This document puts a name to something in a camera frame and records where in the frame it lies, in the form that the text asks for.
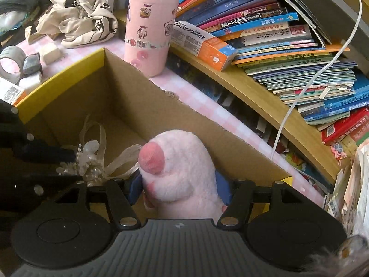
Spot stack of colourful books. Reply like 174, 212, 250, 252
144, 0, 369, 147

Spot small white orange box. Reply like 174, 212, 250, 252
0, 78, 27, 106

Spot grey furry item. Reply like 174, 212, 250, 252
306, 234, 369, 277

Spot pink cylindrical container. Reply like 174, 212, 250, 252
124, 0, 181, 78

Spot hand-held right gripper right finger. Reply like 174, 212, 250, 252
215, 171, 315, 228

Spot row of thin dark books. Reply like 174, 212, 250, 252
167, 54, 333, 192

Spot white foam block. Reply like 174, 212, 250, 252
39, 43, 63, 64
18, 72, 43, 92

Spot beige printed cloth bag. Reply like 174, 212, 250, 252
36, 0, 119, 49

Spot pink plush toy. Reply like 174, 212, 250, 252
138, 130, 232, 219

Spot white bead ribbon ornament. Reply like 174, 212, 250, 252
56, 115, 143, 187

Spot wooden bookshelf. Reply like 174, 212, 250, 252
115, 0, 369, 186

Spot white cable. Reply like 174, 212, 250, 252
271, 0, 364, 160

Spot small dark grey object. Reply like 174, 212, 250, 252
22, 53, 43, 75

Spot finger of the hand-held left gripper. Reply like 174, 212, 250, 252
0, 174, 86, 200
0, 100, 78, 163

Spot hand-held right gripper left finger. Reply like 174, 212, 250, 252
54, 170, 144, 229

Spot grey tape roll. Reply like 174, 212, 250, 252
0, 45, 27, 86

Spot cardboard box with yellow flap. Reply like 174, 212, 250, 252
13, 48, 294, 228

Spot white and orange toothpaste box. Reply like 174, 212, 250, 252
170, 20, 238, 72

